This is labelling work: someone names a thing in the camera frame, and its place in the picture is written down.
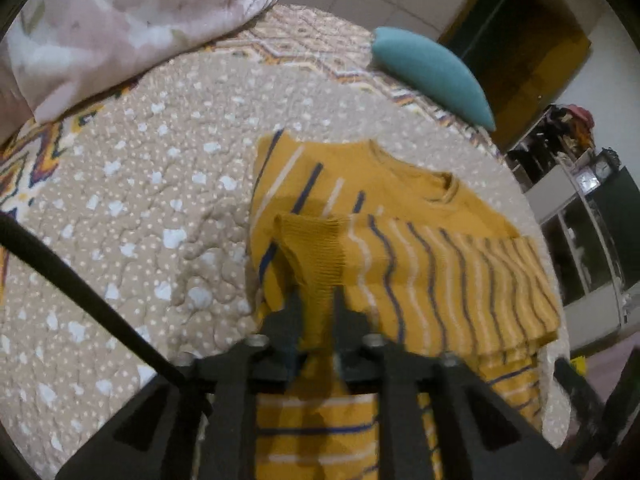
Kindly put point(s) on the yellow striped knit sweater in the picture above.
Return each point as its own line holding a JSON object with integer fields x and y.
{"x": 400, "y": 260}

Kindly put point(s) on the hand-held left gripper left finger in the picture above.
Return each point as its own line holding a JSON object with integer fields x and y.
{"x": 280, "y": 345}

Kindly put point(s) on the beige dotted patterned bedspread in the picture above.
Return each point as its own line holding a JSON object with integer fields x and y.
{"x": 150, "y": 200}

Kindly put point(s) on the pile of colourful clothes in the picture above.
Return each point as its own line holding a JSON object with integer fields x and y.
{"x": 572, "y": 127}

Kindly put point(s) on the black television screen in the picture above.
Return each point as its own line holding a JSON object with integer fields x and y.
{"x": 617, "y": 230}

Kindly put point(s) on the teal pillow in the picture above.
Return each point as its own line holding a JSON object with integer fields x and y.
{"x": 430, "y": 67}

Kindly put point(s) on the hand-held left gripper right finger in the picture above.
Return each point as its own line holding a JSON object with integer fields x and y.
{"x": 350, "y": 345}

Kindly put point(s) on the pink floral blanket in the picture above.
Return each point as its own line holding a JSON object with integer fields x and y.
{"x": 115, "y": 25}

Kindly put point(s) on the white shelf unit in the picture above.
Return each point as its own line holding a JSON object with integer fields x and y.
{"x": 565, "y": 220}

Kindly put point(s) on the dark wooden door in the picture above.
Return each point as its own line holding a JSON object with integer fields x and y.
{"x": 520, "y": 50}

